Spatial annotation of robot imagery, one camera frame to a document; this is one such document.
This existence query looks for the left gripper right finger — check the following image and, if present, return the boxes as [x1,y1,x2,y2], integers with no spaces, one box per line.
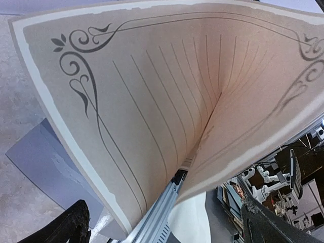
[241,196,319,243]

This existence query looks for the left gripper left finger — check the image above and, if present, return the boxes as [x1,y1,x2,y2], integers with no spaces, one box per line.
[25,199,91,242]

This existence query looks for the grey envelope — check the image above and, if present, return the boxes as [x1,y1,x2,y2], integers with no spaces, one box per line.
[6,119,120,238]

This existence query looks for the beige letter paper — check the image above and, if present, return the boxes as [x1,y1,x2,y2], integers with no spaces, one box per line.
[9,1,323,239]

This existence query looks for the background white robot arms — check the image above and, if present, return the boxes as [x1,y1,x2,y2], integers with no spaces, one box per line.
[240,165,293,203]

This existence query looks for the front aluminium rail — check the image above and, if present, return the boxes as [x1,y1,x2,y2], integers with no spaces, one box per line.
[124,169,188,243]

